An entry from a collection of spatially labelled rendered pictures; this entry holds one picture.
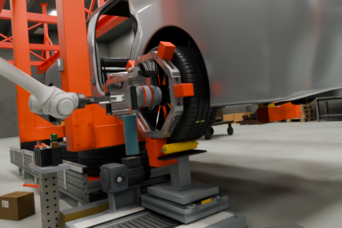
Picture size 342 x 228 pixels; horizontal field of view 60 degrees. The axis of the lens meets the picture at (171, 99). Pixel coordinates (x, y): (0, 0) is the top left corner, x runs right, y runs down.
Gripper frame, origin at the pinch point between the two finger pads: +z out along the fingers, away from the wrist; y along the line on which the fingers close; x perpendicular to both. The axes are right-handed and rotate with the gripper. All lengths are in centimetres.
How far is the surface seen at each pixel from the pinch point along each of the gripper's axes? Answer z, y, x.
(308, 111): 875, -377, -51
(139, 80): 15.0, 2.3, 9.6
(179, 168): 49, -12, -47
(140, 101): 22.9, -11.3, -1.1
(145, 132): 32.6, -25.0, -21.2
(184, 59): 42.7, 9.8, 20.9
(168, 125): 32.7, 1.6, -17.1
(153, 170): 65, -70, -58
